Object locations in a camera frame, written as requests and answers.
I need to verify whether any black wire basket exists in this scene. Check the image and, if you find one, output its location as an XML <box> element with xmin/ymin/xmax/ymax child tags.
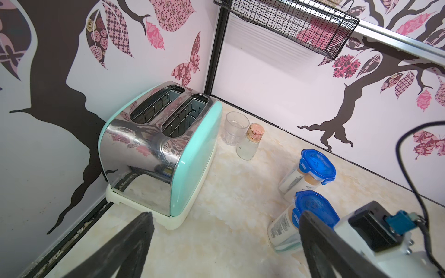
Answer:
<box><xmin>214</xmin><ymin>1</ymin><xmax>359</xmax><ymax>59</ymax></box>

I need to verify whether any small bottle cork lid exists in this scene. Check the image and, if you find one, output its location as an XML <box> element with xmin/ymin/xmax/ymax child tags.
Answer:
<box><xmin>236</xmin><ymin>123</ymin><xmax>265</xmax><ymax>161</ymax></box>

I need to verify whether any clear glass tumbler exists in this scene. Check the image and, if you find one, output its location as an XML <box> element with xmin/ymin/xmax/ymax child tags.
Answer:
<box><xmin>222</xmin><ymin>111</ymin><xmax>250</xmax><ymax>146</ymax></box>

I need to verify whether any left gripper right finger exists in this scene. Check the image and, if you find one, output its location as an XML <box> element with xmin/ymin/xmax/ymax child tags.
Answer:
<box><xmin>300</xmin><ymin>211</ymin><xmax>386</xmax><ymax>278</ymax></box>

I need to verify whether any middle blue lid container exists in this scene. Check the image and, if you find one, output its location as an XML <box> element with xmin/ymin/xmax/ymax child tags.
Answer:
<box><xmin>267</xmin><ymin>191</ymin><xmax>340</xmax><ymax>254</ymax></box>

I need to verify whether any blue lid container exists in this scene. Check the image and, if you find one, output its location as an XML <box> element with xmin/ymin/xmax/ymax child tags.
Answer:
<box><xmin>278</xmin><ymin>149</ymin><xmax>337</xmax><ymax>202</ymax></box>
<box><xmin>267</xmin><ymin>191</ymin><xmax>340</xmax><ymax>254</ymax></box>

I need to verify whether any mint chrome toaster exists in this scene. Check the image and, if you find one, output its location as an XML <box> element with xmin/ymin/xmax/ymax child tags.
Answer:
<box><xmin>98</xmin><ymin>81</ymin><xmax>223</xmax><ymax>230</ymax></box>

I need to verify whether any far blue lid container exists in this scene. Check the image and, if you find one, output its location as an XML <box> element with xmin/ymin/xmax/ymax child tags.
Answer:
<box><xmin>278</xmin><ymin>149</ymin><xmax>337</xmax><ymax>202</ymax></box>

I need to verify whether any back aluminium rail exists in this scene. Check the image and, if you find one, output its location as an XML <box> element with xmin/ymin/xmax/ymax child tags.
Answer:
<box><xmin>288</xmin><ymin>0</ymin><xmax>445</xmax><ymax>67</ymax></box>

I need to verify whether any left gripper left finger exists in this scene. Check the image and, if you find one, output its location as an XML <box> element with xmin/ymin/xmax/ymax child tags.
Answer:
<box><xmin>65</xmin><ymin>212</ymin><xmax>155</xmax><ymax>278</ymax></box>

